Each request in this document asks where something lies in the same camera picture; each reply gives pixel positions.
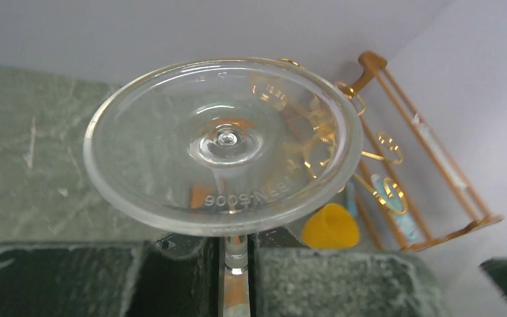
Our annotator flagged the orange wooden tiered shelf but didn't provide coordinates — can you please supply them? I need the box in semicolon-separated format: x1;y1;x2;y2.
337;51;503;252

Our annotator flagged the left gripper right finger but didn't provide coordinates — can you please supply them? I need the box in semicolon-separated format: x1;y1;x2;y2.
248;228;451;316

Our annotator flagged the gold wire wine glass rack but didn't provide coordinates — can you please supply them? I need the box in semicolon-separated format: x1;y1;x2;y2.
253;57;409;216

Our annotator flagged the blue packaged item on shelf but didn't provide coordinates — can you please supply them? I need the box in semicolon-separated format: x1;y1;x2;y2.
370;174;421;242

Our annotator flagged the orange plastic goblet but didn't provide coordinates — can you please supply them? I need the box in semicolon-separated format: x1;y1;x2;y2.
300;203;360;249

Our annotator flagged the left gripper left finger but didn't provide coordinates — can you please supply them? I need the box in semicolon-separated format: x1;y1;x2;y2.
0;238;221;316

